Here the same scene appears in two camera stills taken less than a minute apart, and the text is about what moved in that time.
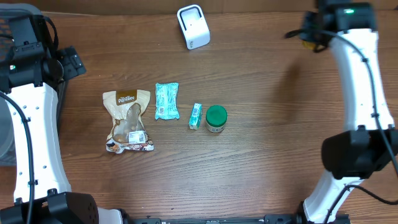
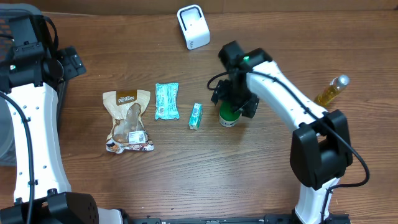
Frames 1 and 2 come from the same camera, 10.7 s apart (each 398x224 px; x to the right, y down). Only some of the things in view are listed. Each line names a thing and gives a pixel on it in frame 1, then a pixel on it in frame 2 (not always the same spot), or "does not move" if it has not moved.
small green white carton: x=196 y=117 does not move
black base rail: x=268 y=219 does not move
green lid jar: x=216 y=117 to x=227 y=117
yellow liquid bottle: x=308 y=45 to x=331 y=90
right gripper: x=305 y=35 to x=250 y=107
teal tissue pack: x=166 y=101 does not move
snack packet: x=127 y=130 does not move
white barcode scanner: x=194 y=27 does not move
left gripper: x=73 y=63 does not move
